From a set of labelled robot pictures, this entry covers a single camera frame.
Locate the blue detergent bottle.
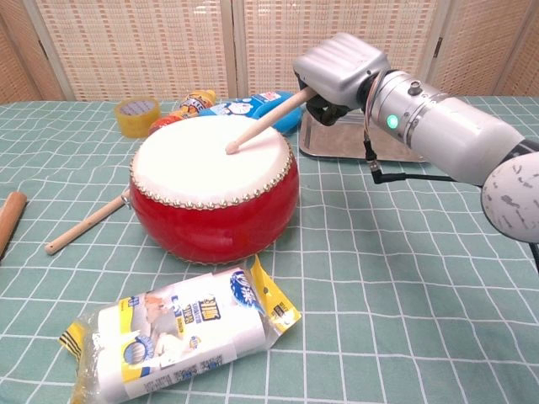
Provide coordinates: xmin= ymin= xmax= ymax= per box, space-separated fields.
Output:
xmin=197 ymin=90 xmax=304 ymax=136

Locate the wooden drumstick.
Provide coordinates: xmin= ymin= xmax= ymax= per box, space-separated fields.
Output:
xmin=225 ymin=87 xmax=317 ymax=156
xmin=45 ymin=191 xmax=131 ymax=257

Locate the yellow tape roll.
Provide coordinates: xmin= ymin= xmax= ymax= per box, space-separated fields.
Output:
xmin=114 ymin=97 xmax=163 ymax=139

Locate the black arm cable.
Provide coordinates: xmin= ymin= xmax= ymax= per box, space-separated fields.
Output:
xmin=362 ymin=130 xmax=464 ymax=185

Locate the woven bamboo folding screen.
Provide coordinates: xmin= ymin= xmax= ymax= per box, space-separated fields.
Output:
xmin=0 ymin=0 xmax=539 ymax=103

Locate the red drum white skin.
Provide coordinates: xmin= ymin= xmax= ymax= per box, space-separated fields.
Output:
xmin=128 ymin=114 xmax=301 ymax=266

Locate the orange drink bottle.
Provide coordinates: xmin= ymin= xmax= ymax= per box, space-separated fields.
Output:
xmin=147 ymin=89 xmax=218 ymax=136

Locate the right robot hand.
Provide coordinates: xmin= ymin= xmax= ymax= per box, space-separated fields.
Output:
xmin=292 ymin=32 xmax=391 ymax=127

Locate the thick wooden rod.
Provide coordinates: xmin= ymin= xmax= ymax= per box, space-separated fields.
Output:
xmin=0 ymin=191 xmax=29 ymax=260

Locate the metal tray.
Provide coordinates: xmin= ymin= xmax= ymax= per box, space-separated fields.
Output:
xmin=298 ymin=112 xmax=430 ymax=163

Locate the green checkered tablecloth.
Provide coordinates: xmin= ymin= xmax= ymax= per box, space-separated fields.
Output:
xmin=0 ymin=95 xmax=539 ymax=404

